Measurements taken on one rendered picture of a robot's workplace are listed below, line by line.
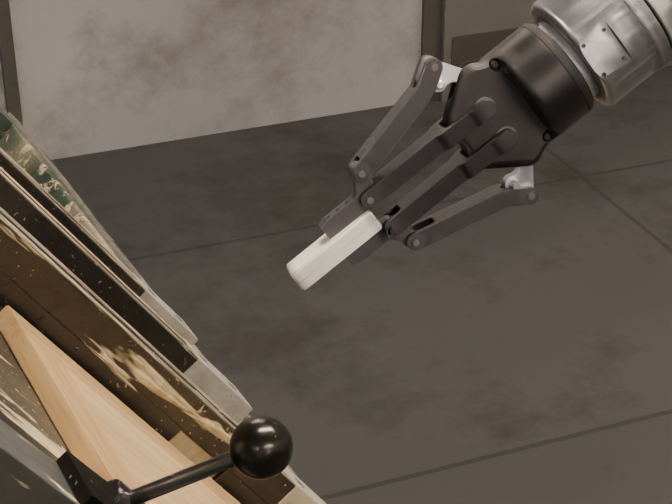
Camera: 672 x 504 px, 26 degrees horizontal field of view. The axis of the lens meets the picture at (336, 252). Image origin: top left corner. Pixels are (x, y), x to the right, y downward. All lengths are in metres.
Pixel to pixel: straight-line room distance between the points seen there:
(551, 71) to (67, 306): 0.60
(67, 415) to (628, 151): 3.82
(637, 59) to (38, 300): 0.65
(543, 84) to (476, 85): 0.05
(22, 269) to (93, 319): 0.10
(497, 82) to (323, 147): 3.84
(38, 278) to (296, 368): 2.34
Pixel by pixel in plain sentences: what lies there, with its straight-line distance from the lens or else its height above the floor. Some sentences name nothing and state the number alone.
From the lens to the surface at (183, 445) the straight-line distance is 1.55.
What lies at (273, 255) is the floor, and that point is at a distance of 4.18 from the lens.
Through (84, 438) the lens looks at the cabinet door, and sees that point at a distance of 1.19.
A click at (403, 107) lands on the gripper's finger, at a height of 1.65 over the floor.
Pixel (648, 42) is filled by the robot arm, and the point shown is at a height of 1.70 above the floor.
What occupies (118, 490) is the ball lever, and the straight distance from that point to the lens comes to 0.91.
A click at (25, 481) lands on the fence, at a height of 1.53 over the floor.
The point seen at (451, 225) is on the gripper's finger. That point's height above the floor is 1.57.
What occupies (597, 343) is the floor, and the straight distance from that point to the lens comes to 3.84.
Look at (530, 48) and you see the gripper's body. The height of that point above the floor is 1.69.
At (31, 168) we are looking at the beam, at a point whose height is 0.90.
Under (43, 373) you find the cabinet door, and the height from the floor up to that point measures 1.35.
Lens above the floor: 2.05
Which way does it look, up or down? 29 degrees down
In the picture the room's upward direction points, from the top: straight up
